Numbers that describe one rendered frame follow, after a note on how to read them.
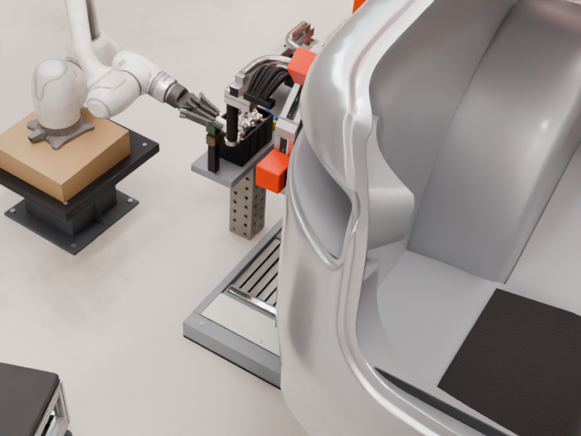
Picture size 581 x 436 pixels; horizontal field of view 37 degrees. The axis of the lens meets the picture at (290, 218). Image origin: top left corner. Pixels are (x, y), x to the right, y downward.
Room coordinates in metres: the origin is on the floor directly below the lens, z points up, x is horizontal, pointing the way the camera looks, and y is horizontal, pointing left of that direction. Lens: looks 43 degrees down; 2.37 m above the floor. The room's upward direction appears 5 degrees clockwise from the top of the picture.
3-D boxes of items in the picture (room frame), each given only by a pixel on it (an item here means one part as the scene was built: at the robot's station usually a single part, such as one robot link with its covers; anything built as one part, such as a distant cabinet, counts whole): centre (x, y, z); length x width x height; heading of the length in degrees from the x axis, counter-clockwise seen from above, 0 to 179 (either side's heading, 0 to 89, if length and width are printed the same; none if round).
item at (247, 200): (2.48, 0.17, 0.21); 0.10 x 0.10 x 0.42; 62
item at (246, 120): (2.42, 0.20, 0.51); 0.20 x 0.14 x 0.13; 152
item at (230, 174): (2.45, 0.18, 0.44); 0.43 x 0.17 x 0.03; 152
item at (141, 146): (2.50, 0.86, 0.15); 0.50 x 0.50 x 0.30; 60
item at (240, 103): (2.05, 0.17, 0.93); 0.09 x 0.05 x 0.05; 62
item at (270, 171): (1.82, 0.05, 0.85); 0.09 x 0.08 x 0.07; 152
